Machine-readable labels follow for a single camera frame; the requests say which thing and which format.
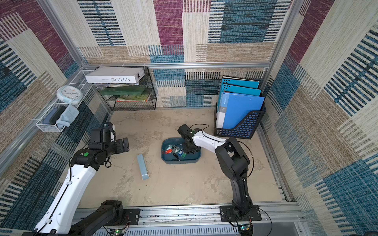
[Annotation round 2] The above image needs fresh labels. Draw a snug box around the key with green tag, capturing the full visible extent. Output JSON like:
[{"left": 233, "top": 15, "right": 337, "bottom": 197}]
[{"left": 178, "top": 150, "right": 186, "bottom": 158}]

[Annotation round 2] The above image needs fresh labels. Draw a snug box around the black mesh file holder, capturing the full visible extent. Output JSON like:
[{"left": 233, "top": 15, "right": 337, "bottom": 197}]
[{"left": 213, "top": 103, "right": 266, "bottom": 140}]

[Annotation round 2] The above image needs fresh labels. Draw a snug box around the white wire wall basket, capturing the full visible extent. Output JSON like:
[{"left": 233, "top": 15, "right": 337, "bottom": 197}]
[{"left": 36, "top": 70, "right": 92, "bottom": 132}]

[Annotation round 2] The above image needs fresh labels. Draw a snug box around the aluminium front rail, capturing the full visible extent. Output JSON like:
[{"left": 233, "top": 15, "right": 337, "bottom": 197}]
[{"left": 70, "top": 201, "right": 305, "bottom": 236}]

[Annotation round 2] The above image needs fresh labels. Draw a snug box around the green book on shelf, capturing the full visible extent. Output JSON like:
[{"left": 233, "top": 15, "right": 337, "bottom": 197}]
[{"left": 100, "top": 85, "right": 147, "bottom": 95}]

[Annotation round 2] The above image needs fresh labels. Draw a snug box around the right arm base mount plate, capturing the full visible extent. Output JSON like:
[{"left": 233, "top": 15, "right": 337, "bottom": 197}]
[{"left": 219, "top": 205, "right": 262, "bottom": 222}]

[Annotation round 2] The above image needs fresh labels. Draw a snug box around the white folio box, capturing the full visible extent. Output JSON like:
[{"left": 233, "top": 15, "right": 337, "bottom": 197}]
[{"left": 85, "top": 67, "right": 145, "bottom": 84}]

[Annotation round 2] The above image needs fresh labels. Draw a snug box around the teal plastic storage box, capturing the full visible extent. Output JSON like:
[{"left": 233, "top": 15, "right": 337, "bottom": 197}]
[{"left": 161, "top": 138, "right": 201, "bottom": 164}]

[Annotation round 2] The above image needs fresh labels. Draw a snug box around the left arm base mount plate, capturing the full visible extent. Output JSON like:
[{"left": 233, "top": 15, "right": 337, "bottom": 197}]
[{"left": 121, "top": 208, "right": 141, "bottom": 226}]

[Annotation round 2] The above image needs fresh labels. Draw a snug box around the colourful magazine on shelf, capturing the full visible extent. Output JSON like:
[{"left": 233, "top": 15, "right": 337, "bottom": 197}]
[{"left": 116, "top": 94, "right": 151, "bottom": 102}]

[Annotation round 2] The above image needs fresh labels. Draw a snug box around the blue clip file folder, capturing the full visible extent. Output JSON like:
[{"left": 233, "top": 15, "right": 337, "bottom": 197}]
[{"left": 216, "top": 92, "right": 265, "bottom": 129}]

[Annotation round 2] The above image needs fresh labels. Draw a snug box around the light blue cloth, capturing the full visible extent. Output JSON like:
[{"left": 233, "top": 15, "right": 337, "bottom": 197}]
[{"left": 56, "top": 105, "right": 79, "bottom": 129}]

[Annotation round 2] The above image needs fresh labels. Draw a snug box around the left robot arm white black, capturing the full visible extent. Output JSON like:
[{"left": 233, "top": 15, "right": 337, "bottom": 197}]
[{"left": 23, "top": 122, "right": 130, "bottom": 236}]

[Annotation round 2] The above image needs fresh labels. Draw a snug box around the dark blue pouch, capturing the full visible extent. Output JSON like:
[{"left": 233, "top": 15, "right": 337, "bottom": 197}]
[{"left": 42, "top": 106, "right": 66, "bottom": 125}]

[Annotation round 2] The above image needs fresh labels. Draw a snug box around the teal spiral notebook back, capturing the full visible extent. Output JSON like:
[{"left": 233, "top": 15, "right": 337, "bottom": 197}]
[{"left": 222, "top": 76, "right": 259, "bottom": 89}]

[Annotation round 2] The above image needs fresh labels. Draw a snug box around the light blue rectangular case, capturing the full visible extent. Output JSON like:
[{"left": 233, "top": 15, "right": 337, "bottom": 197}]
[{"left": 137, "top": 154, "right": 149, "bottom": 181}]

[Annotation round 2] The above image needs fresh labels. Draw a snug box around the round white clock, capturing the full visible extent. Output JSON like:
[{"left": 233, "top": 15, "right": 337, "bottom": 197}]
[{"left": 56, "top": 86, "right": 84, "bottom": 105}]

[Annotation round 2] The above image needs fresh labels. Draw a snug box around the black wire shelf rack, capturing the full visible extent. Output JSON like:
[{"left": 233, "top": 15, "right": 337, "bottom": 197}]
[{"left": 96, "top": 67, "right": 157, "bottom": 112}]

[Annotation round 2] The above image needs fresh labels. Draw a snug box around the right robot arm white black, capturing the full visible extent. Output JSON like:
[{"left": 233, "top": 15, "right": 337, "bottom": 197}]
[{"left": 178, "top": 124, "right": 261, "bottom": 221}]

